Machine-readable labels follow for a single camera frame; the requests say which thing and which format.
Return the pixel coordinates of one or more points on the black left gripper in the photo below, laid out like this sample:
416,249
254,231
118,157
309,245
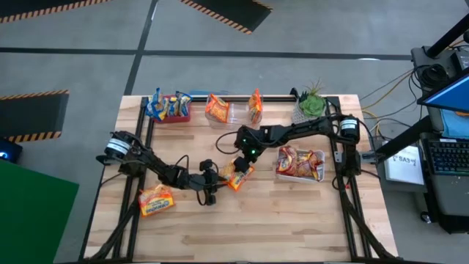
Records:
207,181

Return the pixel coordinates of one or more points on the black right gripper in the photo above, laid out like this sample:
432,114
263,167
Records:
251,143

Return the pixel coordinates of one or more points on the orange Maruchan ramen pack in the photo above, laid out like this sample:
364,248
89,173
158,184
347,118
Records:
217,109
255,106
155,201
238,180

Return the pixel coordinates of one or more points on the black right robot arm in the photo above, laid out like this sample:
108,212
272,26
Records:
300,128

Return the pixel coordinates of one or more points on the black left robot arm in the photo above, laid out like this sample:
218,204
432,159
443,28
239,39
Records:
161,170

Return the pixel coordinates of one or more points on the clear plastic bin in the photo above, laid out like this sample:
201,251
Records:
238,117

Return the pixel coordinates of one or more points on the white plastic bin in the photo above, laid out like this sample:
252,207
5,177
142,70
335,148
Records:
298,180

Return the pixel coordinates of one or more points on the red plastic bin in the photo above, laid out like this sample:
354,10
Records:
176,119

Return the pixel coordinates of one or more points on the succulent plant in patterned pot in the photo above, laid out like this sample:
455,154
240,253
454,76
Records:
312,105

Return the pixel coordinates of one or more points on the grey metal block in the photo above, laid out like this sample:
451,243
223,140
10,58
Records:
369,157

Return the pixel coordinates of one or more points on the hazard-striped black floor mat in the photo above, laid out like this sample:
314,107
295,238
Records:
234,11
36,7
29,113

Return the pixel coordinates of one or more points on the white paper sheet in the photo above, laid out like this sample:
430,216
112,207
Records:
405,166

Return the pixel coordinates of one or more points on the green floor panel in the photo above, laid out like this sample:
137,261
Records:
33,212

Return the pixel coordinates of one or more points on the black keyboard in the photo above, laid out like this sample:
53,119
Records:
448,157

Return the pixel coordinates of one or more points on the grey equipment cart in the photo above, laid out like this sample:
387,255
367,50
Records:
421,55

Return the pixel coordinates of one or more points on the dark workstation desk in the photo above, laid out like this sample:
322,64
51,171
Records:
450,198

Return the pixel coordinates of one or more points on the black computer with blue light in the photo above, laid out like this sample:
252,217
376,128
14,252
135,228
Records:
11,154

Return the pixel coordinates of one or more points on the blue cloth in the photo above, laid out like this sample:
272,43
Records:
456,124

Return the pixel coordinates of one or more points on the computer monitor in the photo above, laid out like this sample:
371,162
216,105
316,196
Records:
450,97

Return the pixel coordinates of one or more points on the black stand pole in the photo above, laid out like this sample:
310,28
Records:
448,36

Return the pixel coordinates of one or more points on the small metal bracket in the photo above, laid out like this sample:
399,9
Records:
339,157

